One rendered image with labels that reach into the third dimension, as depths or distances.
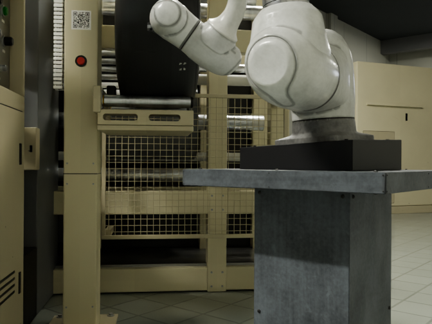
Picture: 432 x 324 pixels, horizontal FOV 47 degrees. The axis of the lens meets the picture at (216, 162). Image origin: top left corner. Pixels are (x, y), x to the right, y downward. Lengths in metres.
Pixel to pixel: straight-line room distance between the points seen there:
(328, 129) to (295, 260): 0.31
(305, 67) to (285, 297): 0.54
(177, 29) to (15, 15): 0.75
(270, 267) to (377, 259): 0.26
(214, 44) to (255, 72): 0.44
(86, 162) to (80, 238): 0.30
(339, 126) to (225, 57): 0.42
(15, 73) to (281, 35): 1.17
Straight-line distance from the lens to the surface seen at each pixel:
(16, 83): 1.94
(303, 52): 1.00
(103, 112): 1.93
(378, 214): 1.27
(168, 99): 1.95
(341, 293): 1.16
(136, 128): 1.91
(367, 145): 1.17
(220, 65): 1.45
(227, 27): 1.45
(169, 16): 1.41
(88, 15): 2.10
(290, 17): 1.05
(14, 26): 1.98
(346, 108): 1.23
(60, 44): 2.10
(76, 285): 2.09
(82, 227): 2.04
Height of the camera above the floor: 0.66
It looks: level
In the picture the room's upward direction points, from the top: straight up
